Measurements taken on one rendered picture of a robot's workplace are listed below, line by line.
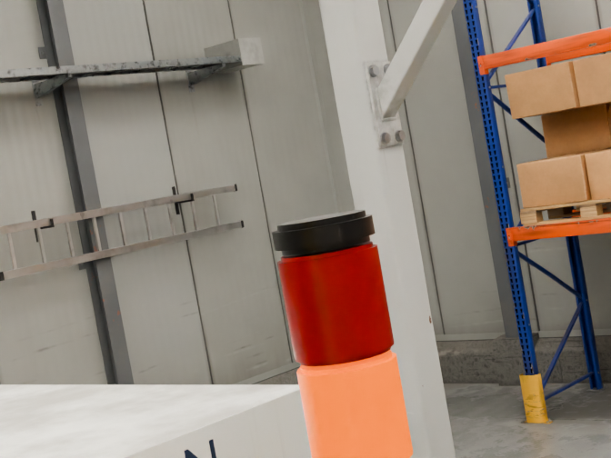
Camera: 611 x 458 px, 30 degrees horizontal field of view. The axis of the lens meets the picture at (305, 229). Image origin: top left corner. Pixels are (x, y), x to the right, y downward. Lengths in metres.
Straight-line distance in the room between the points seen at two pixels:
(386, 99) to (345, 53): 0.17
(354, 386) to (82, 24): 9.75
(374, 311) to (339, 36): 2.62
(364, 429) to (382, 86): 2.58
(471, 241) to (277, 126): 2.28
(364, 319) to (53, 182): 9.25
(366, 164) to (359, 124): 0.11
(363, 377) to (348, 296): 0.04
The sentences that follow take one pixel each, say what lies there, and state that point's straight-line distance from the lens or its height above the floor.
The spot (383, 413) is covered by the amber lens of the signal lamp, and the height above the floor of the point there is 2.24.
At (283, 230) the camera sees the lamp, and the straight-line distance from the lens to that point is 0.55.
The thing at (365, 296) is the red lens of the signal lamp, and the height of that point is 2.30.
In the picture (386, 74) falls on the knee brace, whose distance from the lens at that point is 3.09.
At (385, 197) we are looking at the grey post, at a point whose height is 2.25.
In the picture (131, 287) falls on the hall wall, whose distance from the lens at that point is 10.16.
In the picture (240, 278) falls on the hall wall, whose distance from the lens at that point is 11.05.
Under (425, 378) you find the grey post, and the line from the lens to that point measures 3.18.
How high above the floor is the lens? 2.37
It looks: 3 degrees down
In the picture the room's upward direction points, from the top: 10 degrees counter-clockwise
